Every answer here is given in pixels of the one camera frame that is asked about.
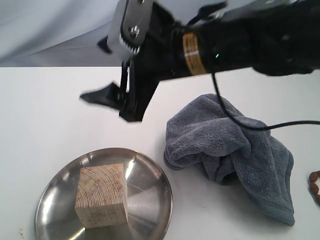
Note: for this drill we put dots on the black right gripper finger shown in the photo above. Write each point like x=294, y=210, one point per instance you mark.
x=108, y=96

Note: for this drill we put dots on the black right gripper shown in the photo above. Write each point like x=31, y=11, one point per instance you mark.
x=152, y=46

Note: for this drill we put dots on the grey-blue fluffy towel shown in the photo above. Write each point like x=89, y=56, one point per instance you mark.
x=213, y=135

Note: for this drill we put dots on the light wooden block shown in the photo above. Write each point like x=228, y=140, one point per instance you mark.
x=101, y=197

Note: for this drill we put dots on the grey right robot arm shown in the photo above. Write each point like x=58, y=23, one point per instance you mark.
x=274, y=37

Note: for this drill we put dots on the grey fabric backdrop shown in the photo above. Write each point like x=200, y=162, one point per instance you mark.
x=55, y=33

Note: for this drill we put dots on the round stainless steel plate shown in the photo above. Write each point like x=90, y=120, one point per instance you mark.
x=150, y=200

